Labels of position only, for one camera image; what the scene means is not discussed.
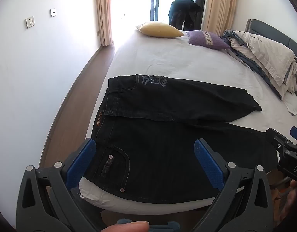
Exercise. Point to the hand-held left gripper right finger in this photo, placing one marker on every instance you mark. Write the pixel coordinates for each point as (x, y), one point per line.
(206, 159)

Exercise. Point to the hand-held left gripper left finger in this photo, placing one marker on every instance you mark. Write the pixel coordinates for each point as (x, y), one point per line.
(86, 154)

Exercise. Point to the black denim pants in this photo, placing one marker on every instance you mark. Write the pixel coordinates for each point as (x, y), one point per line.
(163, 149)

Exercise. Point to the person's right hand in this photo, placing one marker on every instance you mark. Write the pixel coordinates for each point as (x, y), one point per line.
(294, 198)

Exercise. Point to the person's left hand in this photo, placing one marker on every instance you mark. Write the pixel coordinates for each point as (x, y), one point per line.
(126, 227)

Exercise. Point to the bed with white sheet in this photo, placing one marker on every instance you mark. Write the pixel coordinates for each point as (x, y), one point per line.
(177, 60)

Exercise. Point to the grey headboard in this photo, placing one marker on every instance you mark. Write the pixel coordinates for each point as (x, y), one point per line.
(271, 29)

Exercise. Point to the purple pillow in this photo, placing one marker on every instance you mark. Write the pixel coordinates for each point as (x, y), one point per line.
(206, 40)

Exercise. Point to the yellow pillow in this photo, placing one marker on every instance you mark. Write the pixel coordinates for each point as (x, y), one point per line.
(158, 29)

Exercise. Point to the beige curtain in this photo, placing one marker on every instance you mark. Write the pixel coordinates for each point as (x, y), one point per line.
(218, 4)
(103, 12)

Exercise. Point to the dark cloth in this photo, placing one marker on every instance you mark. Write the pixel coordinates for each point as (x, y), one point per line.
(183, 12)

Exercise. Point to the white wall socket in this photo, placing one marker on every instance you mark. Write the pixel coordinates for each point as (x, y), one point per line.
(30, 22)
(53, 12)

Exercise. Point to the black window frame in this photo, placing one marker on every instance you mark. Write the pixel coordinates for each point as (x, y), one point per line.
(155, 0)

